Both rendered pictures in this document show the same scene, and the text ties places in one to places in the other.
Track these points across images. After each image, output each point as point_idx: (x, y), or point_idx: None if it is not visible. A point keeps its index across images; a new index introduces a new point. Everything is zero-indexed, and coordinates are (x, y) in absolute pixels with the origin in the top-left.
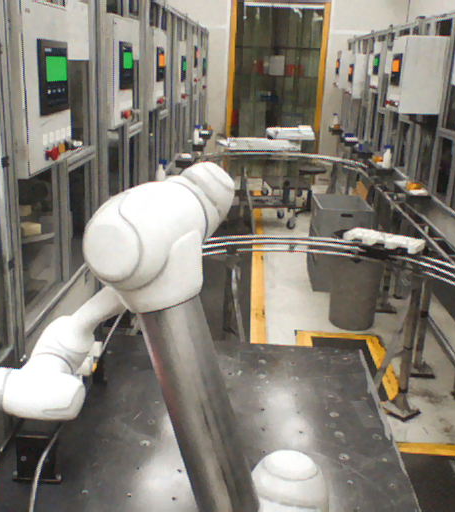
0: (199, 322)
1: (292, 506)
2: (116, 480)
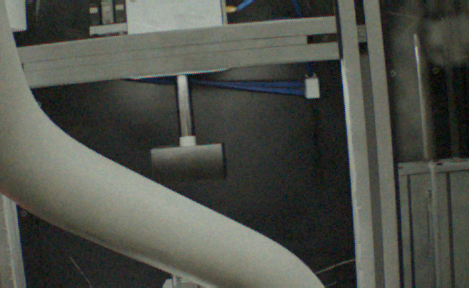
0: None
1: None
2: None
